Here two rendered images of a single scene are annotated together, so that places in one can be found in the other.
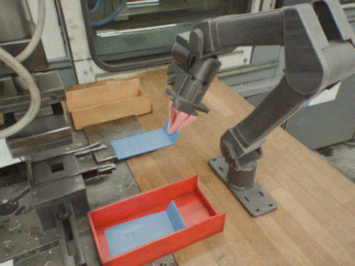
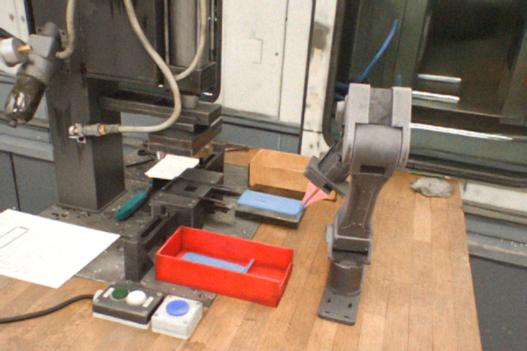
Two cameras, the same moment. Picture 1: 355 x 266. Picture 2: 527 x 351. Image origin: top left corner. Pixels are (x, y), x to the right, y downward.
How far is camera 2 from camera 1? 62 cm
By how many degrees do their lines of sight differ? 36
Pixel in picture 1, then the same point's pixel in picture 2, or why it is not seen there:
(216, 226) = (267, 293)
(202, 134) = not seen: hidden behind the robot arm
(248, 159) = (349, 256)
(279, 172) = (401, 306)
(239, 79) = not seen: outside the picture
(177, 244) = (223, 286)
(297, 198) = (388, 333)
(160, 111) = not seen: hidden behind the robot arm
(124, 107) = (304, 180)
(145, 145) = (270, 204)
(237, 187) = (329, 286)
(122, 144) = (253, 195)
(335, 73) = (364, 149)
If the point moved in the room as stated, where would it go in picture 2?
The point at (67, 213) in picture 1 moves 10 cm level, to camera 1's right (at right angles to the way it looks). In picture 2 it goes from (165, 215) to (197, 233)
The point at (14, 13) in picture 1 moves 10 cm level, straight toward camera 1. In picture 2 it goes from (191, 48) to (170, 57)
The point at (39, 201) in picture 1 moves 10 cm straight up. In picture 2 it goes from (156, 200) to (155, 158)
